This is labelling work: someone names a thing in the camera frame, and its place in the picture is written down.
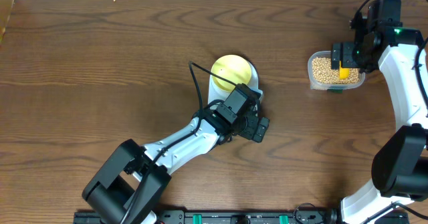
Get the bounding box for yellow measuring scoop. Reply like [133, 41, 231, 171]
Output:
[339, 62, 350, 80]

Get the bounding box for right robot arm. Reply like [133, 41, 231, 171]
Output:
[340, 27, 427, 223]

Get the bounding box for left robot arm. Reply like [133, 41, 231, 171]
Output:
[82, 98, 269, 223]

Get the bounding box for white digital kitchen scale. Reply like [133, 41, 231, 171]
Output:
[208, 60, 263, 103]

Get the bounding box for yellow plastic bowl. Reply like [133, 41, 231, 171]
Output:
[211, 55, 252, 92]

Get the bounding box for soybeans in container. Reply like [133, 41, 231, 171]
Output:
[312, 57, 360, 84]

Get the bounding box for clear plastic container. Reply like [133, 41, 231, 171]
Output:
[308, 51, 365, 91]

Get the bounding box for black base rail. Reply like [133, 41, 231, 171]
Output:
[72, 209, 410, 224]

